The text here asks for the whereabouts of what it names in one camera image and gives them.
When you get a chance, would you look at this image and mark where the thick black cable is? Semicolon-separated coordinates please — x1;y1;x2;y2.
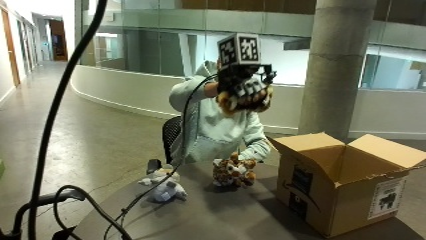
26;0;109;240

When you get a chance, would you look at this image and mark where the brown spotted soft toy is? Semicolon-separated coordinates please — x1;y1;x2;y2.
214;83;274;117

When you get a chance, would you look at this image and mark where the white curved balustrade with glass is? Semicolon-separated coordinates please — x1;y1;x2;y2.
69;0;426;141

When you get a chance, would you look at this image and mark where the wooden door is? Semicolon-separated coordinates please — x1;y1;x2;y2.
0;6;22;88

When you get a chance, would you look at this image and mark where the looped black cable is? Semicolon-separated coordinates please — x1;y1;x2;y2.
52;184;133;240

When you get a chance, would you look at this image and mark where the giraffe soft toy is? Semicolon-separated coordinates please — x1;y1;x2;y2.
210;151;258;188

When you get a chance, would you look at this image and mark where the grey and white soft toy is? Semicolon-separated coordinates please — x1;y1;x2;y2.
137;164;189;204

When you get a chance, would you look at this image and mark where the black mesh office chair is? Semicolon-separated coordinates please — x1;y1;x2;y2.
145;115;183;175

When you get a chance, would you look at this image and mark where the white cube with black markers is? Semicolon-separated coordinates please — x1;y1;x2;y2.
215;32;262;70

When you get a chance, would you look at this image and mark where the concrete column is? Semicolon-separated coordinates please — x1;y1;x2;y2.
296;0;379;142

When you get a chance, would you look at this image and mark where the the person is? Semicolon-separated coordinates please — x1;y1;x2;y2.
167;59;273;166

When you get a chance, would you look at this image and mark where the thin black glove cable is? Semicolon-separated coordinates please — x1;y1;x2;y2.
102;73;219;240

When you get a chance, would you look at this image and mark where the open cardboard box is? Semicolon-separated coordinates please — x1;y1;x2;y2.
266;131;426;238

